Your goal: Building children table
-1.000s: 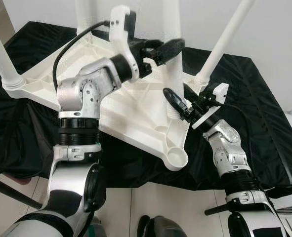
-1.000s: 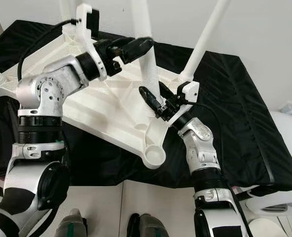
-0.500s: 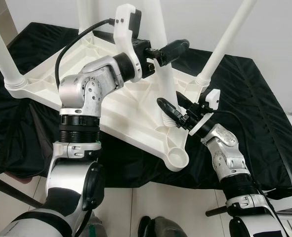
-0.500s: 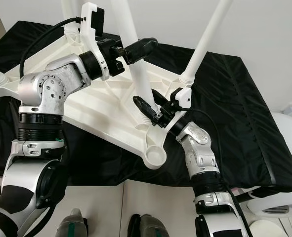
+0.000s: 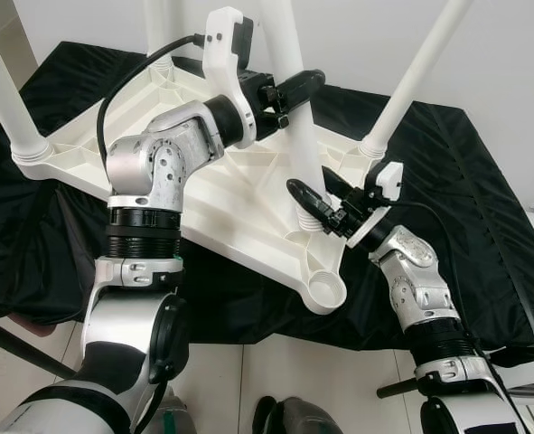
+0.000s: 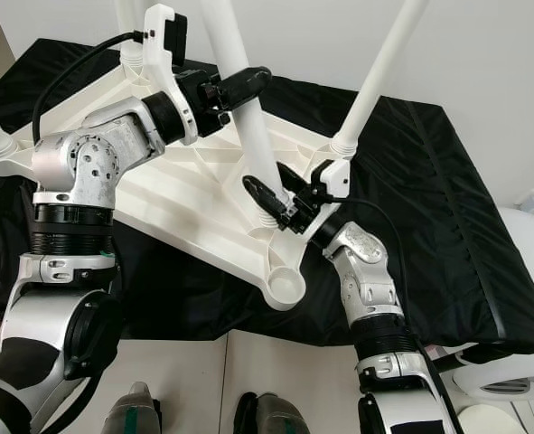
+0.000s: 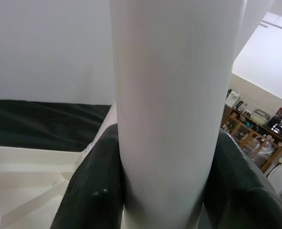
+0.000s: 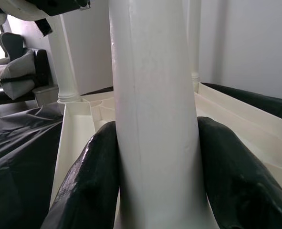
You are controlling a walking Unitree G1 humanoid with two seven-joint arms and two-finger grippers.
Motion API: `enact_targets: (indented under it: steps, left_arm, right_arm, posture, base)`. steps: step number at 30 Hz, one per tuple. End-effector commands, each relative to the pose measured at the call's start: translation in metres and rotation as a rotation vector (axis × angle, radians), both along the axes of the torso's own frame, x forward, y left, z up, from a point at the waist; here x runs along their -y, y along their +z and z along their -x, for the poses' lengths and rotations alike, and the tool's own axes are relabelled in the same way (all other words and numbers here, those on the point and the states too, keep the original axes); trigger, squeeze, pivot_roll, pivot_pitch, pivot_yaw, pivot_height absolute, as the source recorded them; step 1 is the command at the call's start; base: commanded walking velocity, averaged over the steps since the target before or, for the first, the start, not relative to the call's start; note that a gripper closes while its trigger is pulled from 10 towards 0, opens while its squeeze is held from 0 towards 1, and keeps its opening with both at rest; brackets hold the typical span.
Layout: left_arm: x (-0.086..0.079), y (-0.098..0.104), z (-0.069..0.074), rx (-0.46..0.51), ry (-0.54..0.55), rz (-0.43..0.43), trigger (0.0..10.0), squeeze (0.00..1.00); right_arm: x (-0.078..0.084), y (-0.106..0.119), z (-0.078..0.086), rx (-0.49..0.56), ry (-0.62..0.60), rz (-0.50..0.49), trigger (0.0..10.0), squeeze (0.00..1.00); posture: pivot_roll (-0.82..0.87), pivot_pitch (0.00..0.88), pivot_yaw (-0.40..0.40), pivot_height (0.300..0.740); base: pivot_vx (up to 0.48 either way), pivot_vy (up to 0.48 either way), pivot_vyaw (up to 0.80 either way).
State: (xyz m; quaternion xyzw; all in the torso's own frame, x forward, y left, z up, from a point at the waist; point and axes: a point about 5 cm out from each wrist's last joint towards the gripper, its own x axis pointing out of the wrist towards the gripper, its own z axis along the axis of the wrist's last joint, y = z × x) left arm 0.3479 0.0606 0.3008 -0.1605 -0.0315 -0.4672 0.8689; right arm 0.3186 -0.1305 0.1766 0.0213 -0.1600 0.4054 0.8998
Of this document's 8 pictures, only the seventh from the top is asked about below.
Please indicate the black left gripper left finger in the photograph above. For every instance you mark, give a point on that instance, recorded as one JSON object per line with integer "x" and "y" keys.
{"x": 95, "y": 186}

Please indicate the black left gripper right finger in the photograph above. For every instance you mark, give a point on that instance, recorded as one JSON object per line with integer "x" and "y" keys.
{"x": 238, "y": 190}

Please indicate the white plastic children table top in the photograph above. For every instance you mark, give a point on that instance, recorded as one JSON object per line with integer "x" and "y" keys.
{"x": 24, "y": 190}

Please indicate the wooden shelf unit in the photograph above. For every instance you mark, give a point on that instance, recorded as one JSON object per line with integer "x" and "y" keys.
{"x": 250, "y": 140}

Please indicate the black table cloth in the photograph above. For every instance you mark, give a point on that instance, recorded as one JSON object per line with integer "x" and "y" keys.
{"x": 35, "y": 124}

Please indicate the black kettle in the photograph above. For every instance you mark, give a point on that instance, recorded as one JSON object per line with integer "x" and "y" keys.
{"x": 240, "y": 104}

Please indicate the white countertop appliance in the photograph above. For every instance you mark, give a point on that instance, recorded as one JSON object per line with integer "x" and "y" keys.
{"x": 232, "y": 99}

